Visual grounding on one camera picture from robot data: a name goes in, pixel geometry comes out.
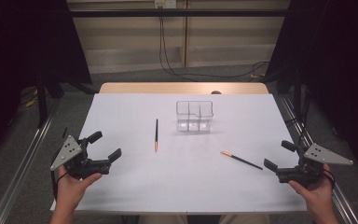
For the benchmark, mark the white wall outlet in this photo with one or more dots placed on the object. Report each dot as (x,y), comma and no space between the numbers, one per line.
(165,3)

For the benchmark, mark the white table cover board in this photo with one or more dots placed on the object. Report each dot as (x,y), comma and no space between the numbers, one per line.
(183,186)

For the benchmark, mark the person's right leg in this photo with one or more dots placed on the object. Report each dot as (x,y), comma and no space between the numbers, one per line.
(245,219)

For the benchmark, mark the dark curtain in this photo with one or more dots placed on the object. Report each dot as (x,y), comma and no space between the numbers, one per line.
(338,62)
(24,40)

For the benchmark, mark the metal floor rail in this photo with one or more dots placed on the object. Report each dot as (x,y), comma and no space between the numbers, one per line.
(21,168)
(341,202)

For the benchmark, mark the black frame bar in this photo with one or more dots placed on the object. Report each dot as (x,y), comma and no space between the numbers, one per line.
(174,13)

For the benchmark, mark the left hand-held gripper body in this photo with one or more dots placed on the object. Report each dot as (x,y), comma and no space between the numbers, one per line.
(66,152)

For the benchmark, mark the wooden table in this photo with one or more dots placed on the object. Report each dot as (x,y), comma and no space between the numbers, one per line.
(167,88)

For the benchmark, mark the black metal stand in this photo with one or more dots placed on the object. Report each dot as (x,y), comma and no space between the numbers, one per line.
(41,102)
(297,93)

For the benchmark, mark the black pencil with orange end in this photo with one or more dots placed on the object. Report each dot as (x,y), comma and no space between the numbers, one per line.
(156,133)
(242,160)

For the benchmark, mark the person's right hand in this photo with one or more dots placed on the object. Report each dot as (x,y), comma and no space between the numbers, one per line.
(317,194)

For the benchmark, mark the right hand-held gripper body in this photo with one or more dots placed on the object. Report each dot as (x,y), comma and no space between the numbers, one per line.
(320,155)

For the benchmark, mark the person's left hand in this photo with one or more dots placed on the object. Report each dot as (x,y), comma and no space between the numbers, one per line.
(71,189)

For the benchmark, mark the clear plastic organizer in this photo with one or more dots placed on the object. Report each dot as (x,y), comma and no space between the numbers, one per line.
(194,123)

